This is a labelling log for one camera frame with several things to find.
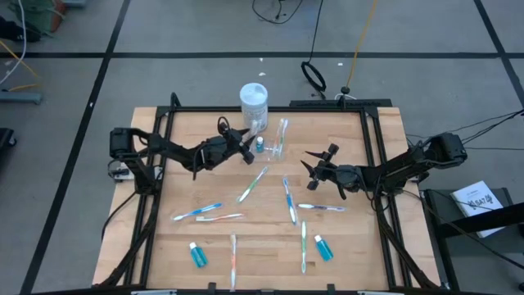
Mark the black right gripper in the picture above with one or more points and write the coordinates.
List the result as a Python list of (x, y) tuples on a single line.
[(346, 178)]

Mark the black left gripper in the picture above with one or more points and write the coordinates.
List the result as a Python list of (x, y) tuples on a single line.
[(217, 153)]

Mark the blue mouthwash bottle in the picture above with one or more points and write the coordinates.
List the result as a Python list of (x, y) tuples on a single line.
[(199, 257), (324, 250), (259, 146)]

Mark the blue toothbrush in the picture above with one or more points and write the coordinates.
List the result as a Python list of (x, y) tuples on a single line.
[(290, 201), (198, 211)]

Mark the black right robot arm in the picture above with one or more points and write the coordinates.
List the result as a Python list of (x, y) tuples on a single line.
[(409, 164)]

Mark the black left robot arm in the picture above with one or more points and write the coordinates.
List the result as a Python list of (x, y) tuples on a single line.
[(172, 148)]

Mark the white wipes canister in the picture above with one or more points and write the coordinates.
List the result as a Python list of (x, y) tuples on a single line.
[(254, 96)]

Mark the white power box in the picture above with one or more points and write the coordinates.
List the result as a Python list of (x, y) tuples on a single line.
[(119, 174)]

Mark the white printed booklet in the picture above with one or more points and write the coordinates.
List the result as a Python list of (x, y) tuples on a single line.
[(477, 202)]

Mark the black side cart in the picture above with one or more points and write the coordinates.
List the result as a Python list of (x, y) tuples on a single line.
[(491, 219)]

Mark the grey blue floor base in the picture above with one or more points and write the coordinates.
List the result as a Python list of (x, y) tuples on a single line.
[(20, 97)]

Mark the green orange bag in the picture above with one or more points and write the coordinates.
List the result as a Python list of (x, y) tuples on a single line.
[(39, 16)]

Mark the person's foot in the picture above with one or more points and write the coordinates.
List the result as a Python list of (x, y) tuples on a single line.
[(16, 30)]

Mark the black metal rig frame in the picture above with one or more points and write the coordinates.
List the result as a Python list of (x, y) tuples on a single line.
[(266, 109)]

